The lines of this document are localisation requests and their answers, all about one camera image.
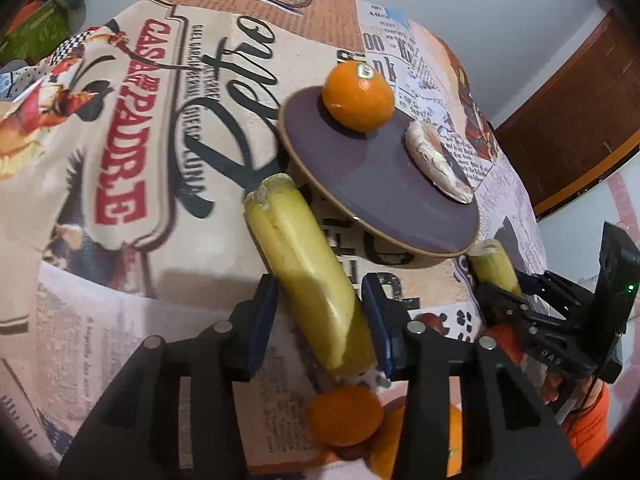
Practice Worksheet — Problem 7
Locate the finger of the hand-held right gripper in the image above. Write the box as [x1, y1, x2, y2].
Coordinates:
[517, 269, 598, 322]
[474, 282, 542, 343]

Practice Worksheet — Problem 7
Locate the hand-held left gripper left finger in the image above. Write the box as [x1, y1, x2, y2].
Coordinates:
[59, 275, 279, 480]

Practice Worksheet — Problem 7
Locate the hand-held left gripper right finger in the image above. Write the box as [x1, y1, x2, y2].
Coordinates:
[362, 273, 587, 480]

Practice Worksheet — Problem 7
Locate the small yellow banana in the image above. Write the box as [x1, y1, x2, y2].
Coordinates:
[467, 240, 527, 302]

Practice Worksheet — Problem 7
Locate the large yellow banana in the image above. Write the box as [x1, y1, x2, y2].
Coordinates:
[243, 173, 377, 379]

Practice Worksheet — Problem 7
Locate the round purple plate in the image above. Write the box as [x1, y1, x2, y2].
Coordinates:
[278, 86, 481, 261]

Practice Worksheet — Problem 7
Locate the person's right forearm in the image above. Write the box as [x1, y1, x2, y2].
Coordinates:
[562, 382, 612, 467]

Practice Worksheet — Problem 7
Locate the person's right hand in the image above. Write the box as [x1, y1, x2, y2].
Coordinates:
[537, 366, 568, 407]

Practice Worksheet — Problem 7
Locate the red apple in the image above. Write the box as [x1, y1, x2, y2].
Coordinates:
[416, 312, 452, 337]
[487, 324, 525, 367]

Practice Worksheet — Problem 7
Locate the small mandarin orange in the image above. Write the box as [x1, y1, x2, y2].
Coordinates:
[307, 385, 385, 447]

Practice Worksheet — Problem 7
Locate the large plain orange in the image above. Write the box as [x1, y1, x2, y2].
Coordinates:
[369, 402, 464, 479]

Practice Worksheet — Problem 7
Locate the white bread roll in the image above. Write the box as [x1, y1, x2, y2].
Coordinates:
[404, 120, 475, 205]

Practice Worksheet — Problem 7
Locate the brown wooden door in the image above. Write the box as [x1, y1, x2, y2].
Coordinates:
[494, 7, 640, 220]

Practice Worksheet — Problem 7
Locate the printed tablecloth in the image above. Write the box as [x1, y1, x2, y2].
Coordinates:
[0, 0, 551, 480]

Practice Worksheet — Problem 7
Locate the orange with sticker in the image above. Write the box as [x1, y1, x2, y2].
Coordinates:
[322, 61, 394, 134]

